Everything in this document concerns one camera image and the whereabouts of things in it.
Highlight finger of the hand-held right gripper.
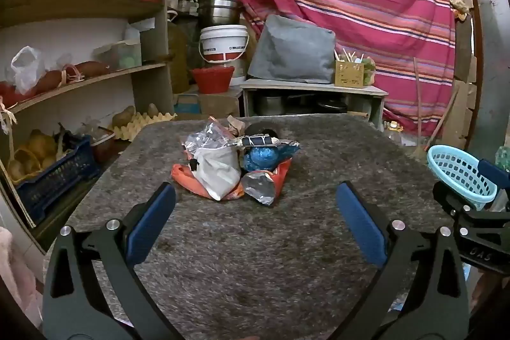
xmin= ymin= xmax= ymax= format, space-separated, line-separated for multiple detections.
xmin=433 ymin=181 xmax=479 ymax=219
xmin=477 ymin=159 xmax=510 ymax=187

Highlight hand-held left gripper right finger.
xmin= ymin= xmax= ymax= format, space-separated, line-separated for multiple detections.
xmin=335 ymin=182 xmax=470 ymax=340

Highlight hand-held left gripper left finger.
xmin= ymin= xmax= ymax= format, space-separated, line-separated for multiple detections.
xmin=43 ymin=182 xmax=178 ymax=340

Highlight light blue plastic basket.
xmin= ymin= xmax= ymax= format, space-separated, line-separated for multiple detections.
xmin=427 ymin=145 xmax=499 ymax=206

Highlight white plastic bag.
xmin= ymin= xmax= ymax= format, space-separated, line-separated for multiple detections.
xmin=191 ymin=146 xmax=242 ymax=201

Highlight orange snack wrapper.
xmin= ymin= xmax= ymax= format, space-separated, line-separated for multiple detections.
xmin=231 ymin=159 xmax=293 ymax=200

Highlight clear bag red edge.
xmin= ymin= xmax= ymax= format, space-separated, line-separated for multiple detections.
xmin=182 ymin=118 xmax=240 ymax=156

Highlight silver foil packet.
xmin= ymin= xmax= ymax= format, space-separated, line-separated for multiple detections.
xmin=243 ymin=171 xmax=277 ymax=207

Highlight blue foil wrapper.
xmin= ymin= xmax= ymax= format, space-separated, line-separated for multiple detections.
xmin=243 ymin=143 xmax=300 ymax=173

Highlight dark striped wrapper strip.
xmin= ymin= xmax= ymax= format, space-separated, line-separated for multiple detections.
xmin=227 ymin=135 xmax=299 ymax=149

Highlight red wooden stick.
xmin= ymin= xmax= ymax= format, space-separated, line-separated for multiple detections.
xmin=428 ymin=89 xmax=459 ymax=149

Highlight stack of cardboard boxes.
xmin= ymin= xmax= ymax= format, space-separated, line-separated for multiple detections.
xmin=441 ymin=15 xmax=477 ymax=150

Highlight small red bowl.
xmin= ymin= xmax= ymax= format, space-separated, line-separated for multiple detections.
xmin=91 ymin=133 xmax=116 ymax=162

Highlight straw broom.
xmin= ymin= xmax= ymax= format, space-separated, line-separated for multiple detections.
xmin=412 ymin=57 xmax=429 ymax=157

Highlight yellow egg carton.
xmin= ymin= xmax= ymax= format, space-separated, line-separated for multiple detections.
xmin=112 ymin=112 xmax=177 ymax=141

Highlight dark blue plastic crate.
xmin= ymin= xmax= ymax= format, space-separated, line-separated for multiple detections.
xmin=16 ymin=135 xmax=100 ymax=225

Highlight grey metal door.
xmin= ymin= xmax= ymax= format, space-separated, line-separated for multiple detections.
xmin=468 ymin=0 xmax=510 ymax=173

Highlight potatoes in yellow net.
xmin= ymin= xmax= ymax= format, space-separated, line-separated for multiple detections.
xmin=6 ymin=129 xmax=58 ymax=181

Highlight cardboard box blue print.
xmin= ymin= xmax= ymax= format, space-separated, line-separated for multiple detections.
xmin=174 ymin=87 xmax=244 ymax=118

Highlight wooden shelf unit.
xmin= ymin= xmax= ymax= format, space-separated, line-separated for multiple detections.
xmin=0 ymin=0 xmax=178 ymax=257

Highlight low grey wooden cabinet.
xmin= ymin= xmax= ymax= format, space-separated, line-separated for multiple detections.
xmin=239 ymin=78 xmax=389 ymax=130

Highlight green leafy vegetables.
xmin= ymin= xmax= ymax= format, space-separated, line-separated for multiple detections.
xmin=361 ymin=57 xmax=377 ymax=86

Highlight small cardboard utensil box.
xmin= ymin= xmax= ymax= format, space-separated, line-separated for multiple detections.
xmin=335 ymin=59 xmax=365 ymax=88

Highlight steel cooking pot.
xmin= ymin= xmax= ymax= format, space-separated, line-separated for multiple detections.
xmin=255 ymin=93 xmax=285 ymax=115

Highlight sweet potato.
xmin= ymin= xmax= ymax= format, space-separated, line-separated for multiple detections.
xmin=34 ymin=70 xmax=62 ymax=94
xmin=66 ymin=61 xmax=110 ymax=80

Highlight bundle of wooden chopsticks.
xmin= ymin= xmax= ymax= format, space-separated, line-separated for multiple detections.
xmin=337 ymin=48 xmax=365 ymax=64

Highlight clear plastic container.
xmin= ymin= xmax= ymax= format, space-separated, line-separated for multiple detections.
xmin=93 ymin=39 xmax=142 ymax=70

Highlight large yellow oil jug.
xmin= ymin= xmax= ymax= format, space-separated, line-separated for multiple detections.
xmin=166 ymin=11 xmax=190 ymax=94

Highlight grey felt cushion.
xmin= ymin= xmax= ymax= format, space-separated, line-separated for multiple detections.
xmin=248 ymin=14 xmax=336 ymax=83

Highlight white plastic bucket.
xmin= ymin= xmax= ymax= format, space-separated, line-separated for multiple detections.
xmin=198 ymin=25 xmax=250 ymax=64

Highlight white thin carrier bag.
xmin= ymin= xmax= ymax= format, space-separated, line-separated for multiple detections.
xmin=10 ymin=46 xmax=46 ymax=94

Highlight stacked steel pots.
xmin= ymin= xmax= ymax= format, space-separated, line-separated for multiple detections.
xmin=194 ymin=0 xmax=244 ymax=28

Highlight black pan wooden handle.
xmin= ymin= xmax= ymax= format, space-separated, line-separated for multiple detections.
xmin=319 ymin=99 xmax=347 ymax=113

